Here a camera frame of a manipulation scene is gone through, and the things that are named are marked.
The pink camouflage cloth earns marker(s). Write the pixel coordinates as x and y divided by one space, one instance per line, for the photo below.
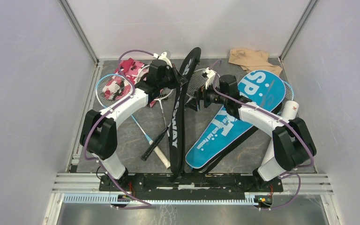
129 67

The racket under blue cover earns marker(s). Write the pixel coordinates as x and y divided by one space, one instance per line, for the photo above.
289 94

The blue Sport racket cover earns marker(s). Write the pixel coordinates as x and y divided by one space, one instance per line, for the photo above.
224 133

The beige cloth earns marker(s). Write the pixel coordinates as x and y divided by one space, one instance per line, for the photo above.
251 60

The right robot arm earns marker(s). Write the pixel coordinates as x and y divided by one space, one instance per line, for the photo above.
248 105

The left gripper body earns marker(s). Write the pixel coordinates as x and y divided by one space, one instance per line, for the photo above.
169 80

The black Crossway racket cover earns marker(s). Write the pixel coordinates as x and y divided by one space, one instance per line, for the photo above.
177 126

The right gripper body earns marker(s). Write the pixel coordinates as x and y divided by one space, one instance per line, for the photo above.
210 97

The white shuttlecock tube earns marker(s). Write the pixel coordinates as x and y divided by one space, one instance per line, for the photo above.
289 112

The white racket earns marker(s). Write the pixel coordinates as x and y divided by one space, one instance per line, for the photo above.
163 94
196 83

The blue frame badminton racket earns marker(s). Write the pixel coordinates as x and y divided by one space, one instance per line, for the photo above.
111 88

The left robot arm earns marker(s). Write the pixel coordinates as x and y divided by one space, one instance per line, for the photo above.
99 132

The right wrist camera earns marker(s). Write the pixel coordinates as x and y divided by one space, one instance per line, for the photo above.
209 76

